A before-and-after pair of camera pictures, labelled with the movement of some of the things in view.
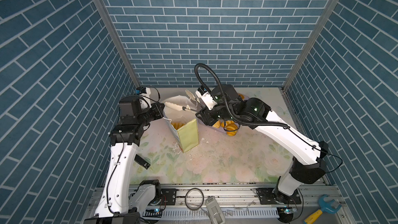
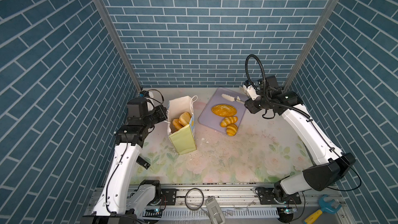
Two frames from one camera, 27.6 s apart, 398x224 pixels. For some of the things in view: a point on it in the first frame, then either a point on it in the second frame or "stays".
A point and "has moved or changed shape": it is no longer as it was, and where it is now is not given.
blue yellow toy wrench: x=325 y=206 stays
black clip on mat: x=142 y=162 stays
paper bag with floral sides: x=184 y=125 stays
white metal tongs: x=175 y=106 has moved or changed shape
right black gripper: x=205 y=116 → x=249 y=105
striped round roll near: x=231 y=127 stays
